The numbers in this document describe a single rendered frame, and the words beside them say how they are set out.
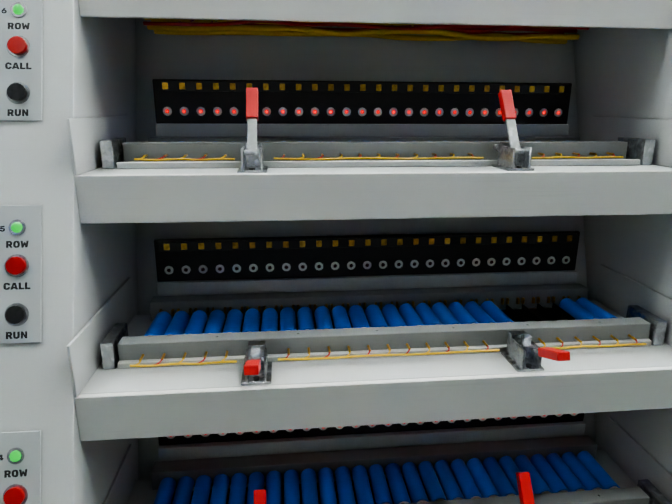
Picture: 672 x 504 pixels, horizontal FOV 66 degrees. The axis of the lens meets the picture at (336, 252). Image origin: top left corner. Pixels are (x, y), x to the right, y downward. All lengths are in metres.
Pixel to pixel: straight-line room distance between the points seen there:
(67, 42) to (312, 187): 0.26
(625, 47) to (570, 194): 0.25
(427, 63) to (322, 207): 0.34
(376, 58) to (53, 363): 0.54
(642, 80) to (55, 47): 0.63
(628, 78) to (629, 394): 0.37
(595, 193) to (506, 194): 0.09
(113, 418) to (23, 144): 0.26
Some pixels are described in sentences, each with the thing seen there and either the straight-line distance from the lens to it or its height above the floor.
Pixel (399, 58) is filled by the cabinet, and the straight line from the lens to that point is 0.77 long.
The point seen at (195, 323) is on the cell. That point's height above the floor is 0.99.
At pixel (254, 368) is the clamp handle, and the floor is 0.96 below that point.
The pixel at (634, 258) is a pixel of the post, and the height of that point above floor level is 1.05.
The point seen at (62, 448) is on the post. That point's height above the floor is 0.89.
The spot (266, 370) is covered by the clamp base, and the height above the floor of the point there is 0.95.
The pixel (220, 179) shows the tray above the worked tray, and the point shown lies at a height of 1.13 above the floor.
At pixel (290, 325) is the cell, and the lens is 0.57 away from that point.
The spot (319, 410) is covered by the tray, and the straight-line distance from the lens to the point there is 0.51.
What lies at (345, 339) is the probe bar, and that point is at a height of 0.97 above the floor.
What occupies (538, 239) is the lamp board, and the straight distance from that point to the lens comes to 0.72.
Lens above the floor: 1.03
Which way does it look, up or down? 3 degrees up
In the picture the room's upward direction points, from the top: 2 degrees counter-clockwise
